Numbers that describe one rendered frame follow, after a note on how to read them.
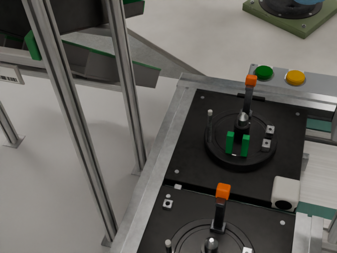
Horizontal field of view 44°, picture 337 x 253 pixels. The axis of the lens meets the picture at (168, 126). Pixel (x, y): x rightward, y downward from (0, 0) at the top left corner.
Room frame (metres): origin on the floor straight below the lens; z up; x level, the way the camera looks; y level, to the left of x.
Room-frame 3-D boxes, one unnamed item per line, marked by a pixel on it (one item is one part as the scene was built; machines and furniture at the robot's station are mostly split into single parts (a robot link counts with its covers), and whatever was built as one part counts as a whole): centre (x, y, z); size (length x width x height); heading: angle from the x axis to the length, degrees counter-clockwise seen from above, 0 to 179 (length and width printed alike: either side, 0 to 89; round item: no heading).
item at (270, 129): (0.51, -0.19, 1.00); 0.02 x 0.01 x 0.02; 160
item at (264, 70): (0.71, -0.23, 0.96); 0.04 x 0.04 x 0.02
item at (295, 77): (0.68, -0.29, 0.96); 0.04 x 0.04 x 0.02
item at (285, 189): (0.38, -0.19, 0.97); 0.05 x 0.05 x 0.04; 70
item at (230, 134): (0.47, -0.11, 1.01); 0.01 x 0.01 x 0.05; 70
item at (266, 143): (0.47, -0.18, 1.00); 0.02 x 0.01 x 0.02; 160
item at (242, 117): (0.51, -0.14, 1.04); 0.02 x 0.02 x 0.03
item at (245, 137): (0.46, -0.13, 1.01); 0.01 x 0.01 x 0.05; 70
